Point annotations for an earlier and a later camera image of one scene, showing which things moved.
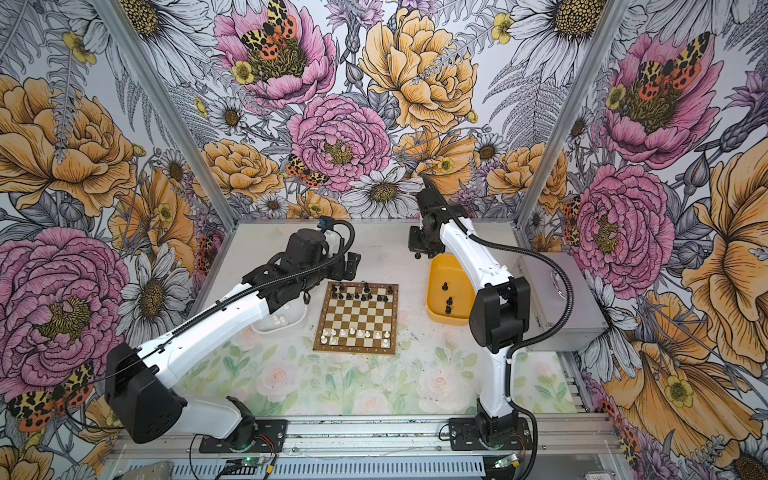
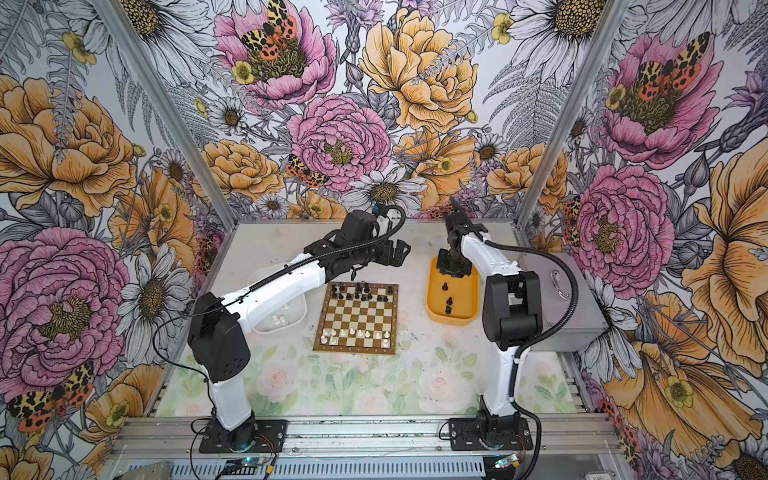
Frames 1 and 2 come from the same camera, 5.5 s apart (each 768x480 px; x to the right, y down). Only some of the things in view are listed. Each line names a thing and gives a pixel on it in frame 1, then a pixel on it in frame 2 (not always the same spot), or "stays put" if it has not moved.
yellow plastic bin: x=449 y=291 stays put
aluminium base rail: x=549 y=437 stays put
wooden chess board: x=358 y=317 stays put
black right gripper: x=414 y=245 to x=443 y=268
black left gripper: x=339 y=273 to x=398 y=255
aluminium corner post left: x=116 y=27 stays put
